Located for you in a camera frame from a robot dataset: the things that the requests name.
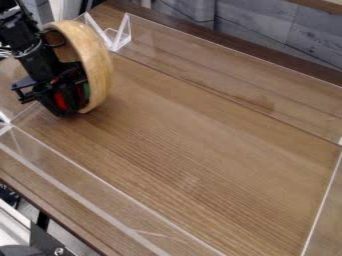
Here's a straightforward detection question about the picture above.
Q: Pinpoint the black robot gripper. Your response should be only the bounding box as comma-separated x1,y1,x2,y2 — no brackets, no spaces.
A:
11,67,88,116

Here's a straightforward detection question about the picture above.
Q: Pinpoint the red plush fruit green stem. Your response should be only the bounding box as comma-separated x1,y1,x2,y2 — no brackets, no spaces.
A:
52,83,86,112

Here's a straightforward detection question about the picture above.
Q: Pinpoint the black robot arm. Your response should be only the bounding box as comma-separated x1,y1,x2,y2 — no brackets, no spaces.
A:
0,0,90,116

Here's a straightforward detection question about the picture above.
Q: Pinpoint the green rectangular block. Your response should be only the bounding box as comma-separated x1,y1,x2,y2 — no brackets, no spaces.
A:
83,82,91,102

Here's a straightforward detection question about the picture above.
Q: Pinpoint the black metal bracket with screw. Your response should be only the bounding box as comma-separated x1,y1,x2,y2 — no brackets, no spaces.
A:
30,223,78,256

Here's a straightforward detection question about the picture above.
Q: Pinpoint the wooden bowl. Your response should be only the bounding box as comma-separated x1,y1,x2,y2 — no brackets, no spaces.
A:
44,20,114,114

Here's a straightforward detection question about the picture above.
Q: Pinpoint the grey post top left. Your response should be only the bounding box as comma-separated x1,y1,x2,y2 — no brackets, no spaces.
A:
22,0,55,27

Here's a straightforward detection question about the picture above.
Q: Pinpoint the clear acrylic tray enclosure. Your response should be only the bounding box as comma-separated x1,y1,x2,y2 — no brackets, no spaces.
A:
0,18,342,256

